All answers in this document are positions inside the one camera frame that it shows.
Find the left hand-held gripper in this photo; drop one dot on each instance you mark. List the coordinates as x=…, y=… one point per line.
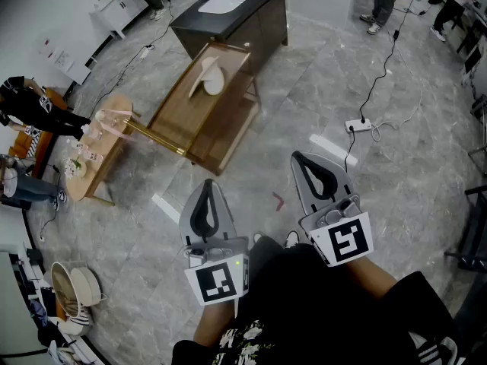
x=218, y=280

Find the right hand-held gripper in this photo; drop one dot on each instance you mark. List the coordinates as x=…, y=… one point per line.
x=348, y=240

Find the person's left forearm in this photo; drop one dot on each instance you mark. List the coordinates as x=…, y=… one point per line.
x=213, y=325

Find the person's right forearm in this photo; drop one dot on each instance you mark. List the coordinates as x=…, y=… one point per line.
x=369, y=280

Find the person's left white shoe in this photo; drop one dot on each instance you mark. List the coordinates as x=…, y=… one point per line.
x=258, y=237

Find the person's white shoe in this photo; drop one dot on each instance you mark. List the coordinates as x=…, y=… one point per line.
x=258, y=237
x=292, y=238

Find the person's right white shoe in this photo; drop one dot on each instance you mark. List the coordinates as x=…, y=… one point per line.
x=292, y=238

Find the person's black trousers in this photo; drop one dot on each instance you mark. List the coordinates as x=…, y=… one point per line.
x=274, y=249

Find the white power strip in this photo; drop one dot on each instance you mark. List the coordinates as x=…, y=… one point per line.
x=145, y=53
x=357, y=125

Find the round white basket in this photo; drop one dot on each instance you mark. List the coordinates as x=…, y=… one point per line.
x=89, y=285

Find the clear bottle pink label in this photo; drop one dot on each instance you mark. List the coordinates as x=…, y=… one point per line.
x=81, y=146
x=92, y=156

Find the small flower vase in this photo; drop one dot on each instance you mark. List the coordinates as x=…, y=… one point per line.
x=76, y=167

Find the pink ribbon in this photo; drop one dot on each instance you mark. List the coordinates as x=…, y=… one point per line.
x=114, y=111

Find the person's black floral shirt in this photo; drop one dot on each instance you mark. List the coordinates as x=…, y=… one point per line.
x=342, y=337

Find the oval wooden coffee table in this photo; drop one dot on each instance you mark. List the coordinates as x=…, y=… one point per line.
x=118, y=103

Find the white round ornament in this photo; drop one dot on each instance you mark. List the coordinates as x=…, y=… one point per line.
x=100, y=116

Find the clear glass cup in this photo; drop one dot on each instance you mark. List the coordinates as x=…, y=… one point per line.
x=86, y=129

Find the black metal rack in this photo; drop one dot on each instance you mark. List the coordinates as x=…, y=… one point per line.
x=468, y=259

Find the dark sink cabinet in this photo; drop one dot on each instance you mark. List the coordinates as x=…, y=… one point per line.
x=266, y=25

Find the grey metal shelf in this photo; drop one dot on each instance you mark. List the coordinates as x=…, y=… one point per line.
x=480, y=106

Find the orange sofa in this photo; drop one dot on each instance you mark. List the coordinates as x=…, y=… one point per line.
x=21, y=145

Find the white board with papers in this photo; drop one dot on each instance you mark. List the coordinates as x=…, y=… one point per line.
x=64, y=61

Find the white low cabinet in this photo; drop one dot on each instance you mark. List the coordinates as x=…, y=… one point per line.
x=118, y=8

